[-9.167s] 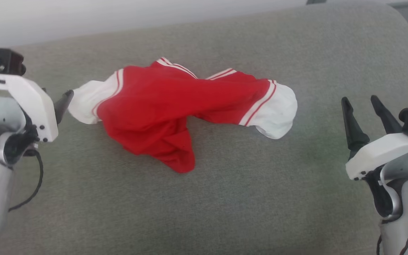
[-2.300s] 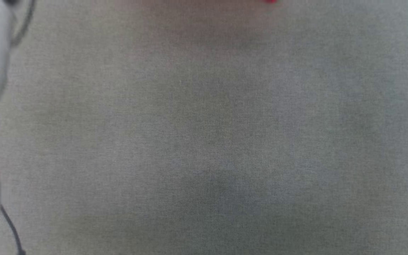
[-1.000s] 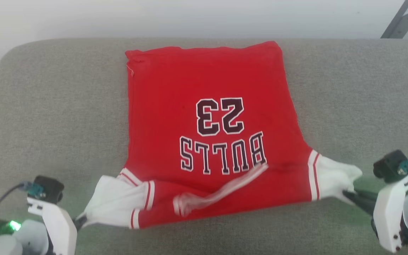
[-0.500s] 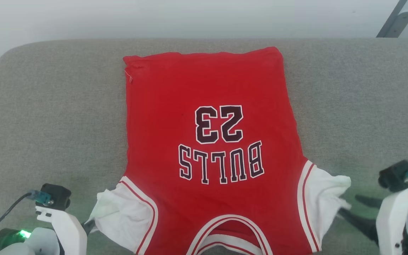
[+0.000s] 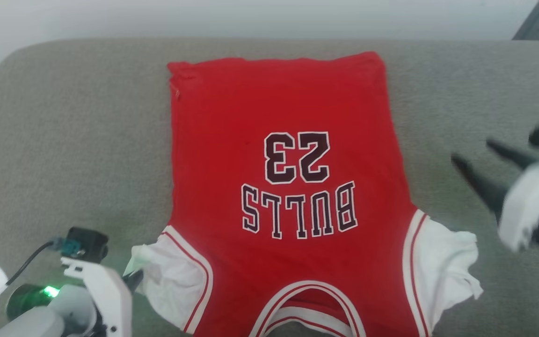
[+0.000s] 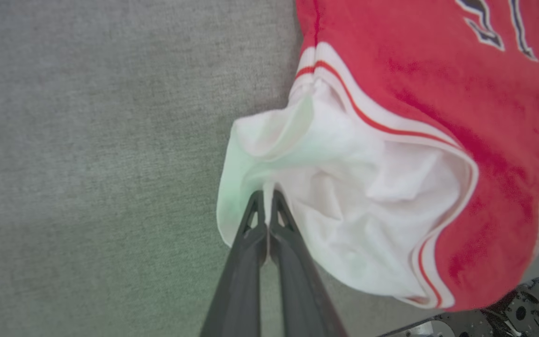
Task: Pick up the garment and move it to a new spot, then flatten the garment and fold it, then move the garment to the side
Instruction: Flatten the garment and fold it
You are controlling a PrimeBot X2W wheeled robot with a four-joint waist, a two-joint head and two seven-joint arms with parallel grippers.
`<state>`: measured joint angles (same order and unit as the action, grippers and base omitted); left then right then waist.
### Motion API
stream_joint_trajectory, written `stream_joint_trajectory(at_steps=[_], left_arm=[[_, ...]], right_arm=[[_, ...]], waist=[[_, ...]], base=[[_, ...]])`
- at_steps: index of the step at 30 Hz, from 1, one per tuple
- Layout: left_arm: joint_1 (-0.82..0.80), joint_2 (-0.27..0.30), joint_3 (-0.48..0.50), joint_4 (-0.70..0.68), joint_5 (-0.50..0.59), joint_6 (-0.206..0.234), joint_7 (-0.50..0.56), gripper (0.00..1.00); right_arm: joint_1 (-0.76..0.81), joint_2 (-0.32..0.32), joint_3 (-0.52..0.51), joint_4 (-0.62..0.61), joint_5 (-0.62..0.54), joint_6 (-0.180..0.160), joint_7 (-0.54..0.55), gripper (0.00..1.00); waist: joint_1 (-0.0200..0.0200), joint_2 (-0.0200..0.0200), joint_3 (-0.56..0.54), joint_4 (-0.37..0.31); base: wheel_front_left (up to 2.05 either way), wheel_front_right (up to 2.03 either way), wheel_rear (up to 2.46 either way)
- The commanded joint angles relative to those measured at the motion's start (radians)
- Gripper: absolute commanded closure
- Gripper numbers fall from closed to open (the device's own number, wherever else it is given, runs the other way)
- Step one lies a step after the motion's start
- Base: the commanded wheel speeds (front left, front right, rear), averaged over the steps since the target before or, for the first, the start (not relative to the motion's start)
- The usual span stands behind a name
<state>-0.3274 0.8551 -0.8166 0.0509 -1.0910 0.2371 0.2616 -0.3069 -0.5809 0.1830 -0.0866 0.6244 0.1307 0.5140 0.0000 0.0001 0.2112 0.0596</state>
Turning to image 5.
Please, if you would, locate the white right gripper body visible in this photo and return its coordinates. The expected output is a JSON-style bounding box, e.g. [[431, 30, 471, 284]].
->
[[499, 159, 539, 253]]

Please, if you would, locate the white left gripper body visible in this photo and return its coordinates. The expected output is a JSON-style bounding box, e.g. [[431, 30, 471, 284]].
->
[[61, 256, 132, 337]]

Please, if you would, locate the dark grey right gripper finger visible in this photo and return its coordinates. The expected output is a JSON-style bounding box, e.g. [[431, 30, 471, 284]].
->
[[486, 139, 539, 170], [452, 154, 510, 221]]

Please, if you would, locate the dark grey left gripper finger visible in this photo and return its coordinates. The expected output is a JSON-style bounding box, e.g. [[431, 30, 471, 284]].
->
[[124, 270, 144, 295]]

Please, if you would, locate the red Bulls basketball jersey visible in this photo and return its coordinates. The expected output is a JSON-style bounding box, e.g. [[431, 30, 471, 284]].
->
[[124, 51, 484, 337]]

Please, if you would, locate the grey slanted object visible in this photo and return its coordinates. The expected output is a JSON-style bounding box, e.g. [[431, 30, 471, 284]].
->
[[512, 0, 539, 41]]

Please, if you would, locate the grey fabric sofa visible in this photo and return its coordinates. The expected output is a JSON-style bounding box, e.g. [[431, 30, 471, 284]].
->
[[0, 38, 539, 337]]

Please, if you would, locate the teal left camera connector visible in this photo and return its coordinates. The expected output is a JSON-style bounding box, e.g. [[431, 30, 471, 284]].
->
[[47, 237, 84, 256]]

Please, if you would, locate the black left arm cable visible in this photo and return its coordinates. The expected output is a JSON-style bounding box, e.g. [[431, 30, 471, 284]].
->
[[0, 241, 56, 337]]

